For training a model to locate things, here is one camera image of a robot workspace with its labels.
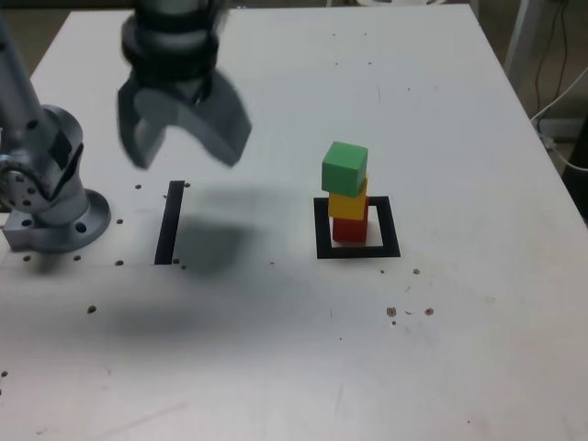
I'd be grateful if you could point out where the red cube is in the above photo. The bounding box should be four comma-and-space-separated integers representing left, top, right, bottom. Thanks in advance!
331, 215, 369, 243

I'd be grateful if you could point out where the white cable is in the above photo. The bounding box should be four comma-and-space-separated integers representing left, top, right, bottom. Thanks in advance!
530, 66, 588, 174

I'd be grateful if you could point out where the black tape strip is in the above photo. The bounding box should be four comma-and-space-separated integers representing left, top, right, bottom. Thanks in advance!
153, 180, 187, 266

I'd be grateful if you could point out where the black cable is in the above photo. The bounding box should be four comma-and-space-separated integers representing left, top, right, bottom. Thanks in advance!
532, 0, 573, 120

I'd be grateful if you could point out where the white metal stand leg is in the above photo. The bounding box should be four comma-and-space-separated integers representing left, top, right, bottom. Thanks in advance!
503, 0, 546, 93

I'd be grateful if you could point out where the black tape square outline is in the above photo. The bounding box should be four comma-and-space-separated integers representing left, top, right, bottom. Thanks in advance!
312, 196, 401, 261

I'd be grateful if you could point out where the yellow cube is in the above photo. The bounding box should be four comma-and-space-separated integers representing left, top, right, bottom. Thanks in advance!
327, 176, 370, 221

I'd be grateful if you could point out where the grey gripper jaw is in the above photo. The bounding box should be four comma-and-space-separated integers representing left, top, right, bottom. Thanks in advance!
116, 75, 167, 172
134, 71, 255, 169

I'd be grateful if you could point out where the green cube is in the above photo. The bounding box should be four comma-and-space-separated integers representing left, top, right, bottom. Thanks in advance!
321, 141, 370, 198

